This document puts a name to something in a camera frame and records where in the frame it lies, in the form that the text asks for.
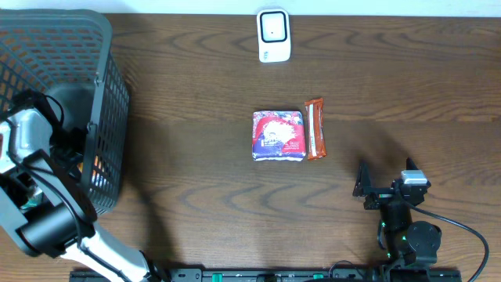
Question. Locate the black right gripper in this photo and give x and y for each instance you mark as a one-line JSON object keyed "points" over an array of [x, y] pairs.
{"points": [[364, 188]]}

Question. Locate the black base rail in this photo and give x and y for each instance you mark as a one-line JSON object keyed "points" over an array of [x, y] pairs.
{"points": [[340, 273]]}

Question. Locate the teal wet wipes pack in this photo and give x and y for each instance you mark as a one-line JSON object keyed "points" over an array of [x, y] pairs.
{"points": [[34, 199]]}

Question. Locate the grey plastic mesh basket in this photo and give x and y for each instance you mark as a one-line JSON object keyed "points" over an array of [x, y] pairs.
{"points": [[66, 54]]}

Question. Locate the red purple snack pack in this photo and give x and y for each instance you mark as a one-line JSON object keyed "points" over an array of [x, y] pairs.
{"points": [[278, 135]]}

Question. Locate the red snack bar wrapper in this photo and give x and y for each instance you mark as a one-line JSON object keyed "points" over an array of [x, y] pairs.
{"points": [[317, 145]]}

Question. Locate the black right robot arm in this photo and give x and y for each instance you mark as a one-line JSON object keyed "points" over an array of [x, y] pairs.
{"points": [[409, 243]]}

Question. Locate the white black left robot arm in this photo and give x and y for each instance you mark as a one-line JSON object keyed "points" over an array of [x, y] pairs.
{"points": [[44, 211]]}

